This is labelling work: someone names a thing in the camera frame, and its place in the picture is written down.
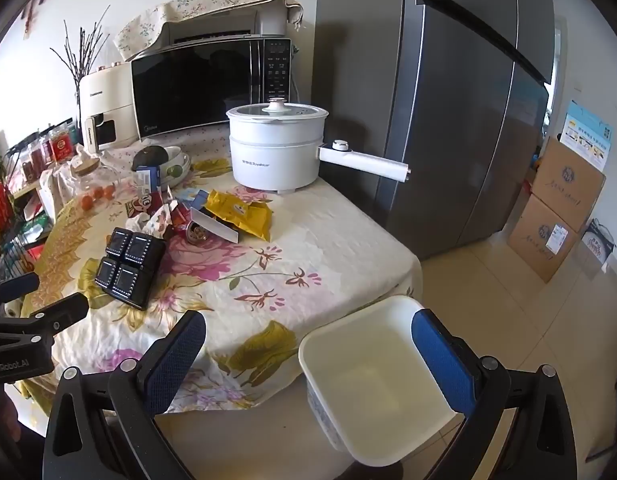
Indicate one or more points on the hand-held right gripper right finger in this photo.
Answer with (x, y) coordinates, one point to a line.
(443, 365)

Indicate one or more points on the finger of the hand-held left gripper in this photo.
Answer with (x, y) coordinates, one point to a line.
(63, 310)
(16, 282)

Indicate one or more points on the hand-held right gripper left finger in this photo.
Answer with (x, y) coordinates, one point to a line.
(176, 360)

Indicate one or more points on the white plastic bin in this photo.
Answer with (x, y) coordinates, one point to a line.
(368, 375)

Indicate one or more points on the black snack packet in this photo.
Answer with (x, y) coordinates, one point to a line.
(128, 270)

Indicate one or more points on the blue white paper box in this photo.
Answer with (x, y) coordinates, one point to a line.
(216, 227)

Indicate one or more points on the red wrapper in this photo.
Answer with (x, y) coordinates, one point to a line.
(176, 216)

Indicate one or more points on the blue white drink carton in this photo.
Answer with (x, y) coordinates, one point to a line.
(148, 180)

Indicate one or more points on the yellow snack bag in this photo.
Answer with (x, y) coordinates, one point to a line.
(243, 212)

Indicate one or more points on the white plastic bag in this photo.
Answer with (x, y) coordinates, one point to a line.
(53, 190)

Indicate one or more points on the small red tomato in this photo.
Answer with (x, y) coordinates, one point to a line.
(87, 201)
(97, 192)
(109, 190)

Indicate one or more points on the red package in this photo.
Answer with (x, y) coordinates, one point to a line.
(62, 146)

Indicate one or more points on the brown cardboard box white label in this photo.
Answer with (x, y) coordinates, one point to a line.
(533, 240)

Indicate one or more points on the floral tablecloth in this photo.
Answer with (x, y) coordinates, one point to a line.
(298, 260)

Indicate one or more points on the dark round fruit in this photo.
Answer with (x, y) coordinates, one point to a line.
(148, 157)

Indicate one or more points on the white ceramic bowl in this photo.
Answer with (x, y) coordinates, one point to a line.
(177, 170)

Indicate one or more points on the black metal chair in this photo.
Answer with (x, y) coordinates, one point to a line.
(613, 440)

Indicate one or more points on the printed paper bag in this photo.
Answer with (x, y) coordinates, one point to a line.
(596, 245)

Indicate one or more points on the cream kitchen appliance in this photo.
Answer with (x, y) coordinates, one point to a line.
(106, 90)

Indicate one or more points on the white electric cooking pot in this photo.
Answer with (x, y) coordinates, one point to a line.
(268, 155)

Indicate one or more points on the grey refrigerator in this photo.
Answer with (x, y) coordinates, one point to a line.
(438, 135)

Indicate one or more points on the dried branches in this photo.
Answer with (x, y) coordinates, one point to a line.
(81, 55)

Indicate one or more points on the black microwave oven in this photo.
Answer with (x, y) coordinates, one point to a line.
(188, 90)

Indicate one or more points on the blue white poster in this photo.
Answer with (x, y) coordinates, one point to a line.
(586, 132)

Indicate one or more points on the floral cover cloth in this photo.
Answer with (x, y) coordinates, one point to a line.
(153, 20)

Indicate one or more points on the red hanging wall ornament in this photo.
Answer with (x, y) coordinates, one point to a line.
(32, 15)

